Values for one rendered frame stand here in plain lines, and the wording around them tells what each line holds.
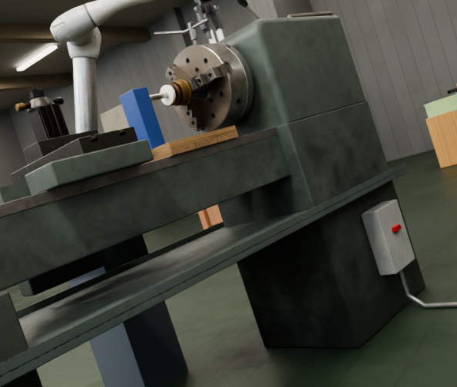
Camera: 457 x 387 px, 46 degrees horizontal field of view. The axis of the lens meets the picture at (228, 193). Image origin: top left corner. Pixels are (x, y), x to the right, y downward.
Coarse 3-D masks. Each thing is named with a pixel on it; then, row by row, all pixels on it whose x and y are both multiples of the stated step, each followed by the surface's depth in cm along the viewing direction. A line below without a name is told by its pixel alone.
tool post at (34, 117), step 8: (56, 104) 161; (32, 112) 160; (40, 112) 158; (48, 112) 159; (56, 112) 161; (32, 120) 161; (40, 120) 158; (48, 120) 158; (56, 120) 160; (64, 120) 163; (32, 128) 162; (40, 128) 159; (48, 128) 158; (56, 128) 160; (64, 128) 161; (40, 136) 161; (48, 136) 157; (56, 136) 160
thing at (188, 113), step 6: (192, 102) 193; (198, 102) 196; (180, 108) 194; (186, 108) 192; (192, 108) 194; (198, 108) 196; (186, 114) 196; (192, 114) 194; (198, 114) 197; (192, 120) 198; (198, 120) 197; (192, 126) 198; (198, 126) 198
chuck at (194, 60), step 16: (192, 48) 194; (208, 48) 189; (224, 48) 193; (176, 64) 202; (192, 64) 196; (208, 64) 191; (240, 64) 192; (224, 80) 188; (240, 80) 190; (208, 96) 195; (224, 96) 190; (240, 96) 192; (208, 112) 197; (224, 112) 192; (240, 112) 197; (192, 128) 205; (208, 128) 199
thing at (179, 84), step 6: (168, 84) 186; (174, 84) 186; (180, 84) 187; (186, 84) 188; (174, 90) 185; (180, 90) 186; (186, 90) 187; (180, 96) 187; (186, 96) 188; (192, 96) 192; (174, 102) 186; (180, 102) 188; (186, 102) 190
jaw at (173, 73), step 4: (168, 68) 199; (172, 68) 199; (176, 68) 200; (168, 72) 200; (172, 72) 198; (176, 72) 197; (180, 72) 199; (184, 72) 200; (168, 76) 200; (172, 76) 196; (176, 76) 195; (180, 76) 196; (184, 76) 197; (188, 76) 198; (172, 80) 197; (176, 80) 193; (188, 80) 196
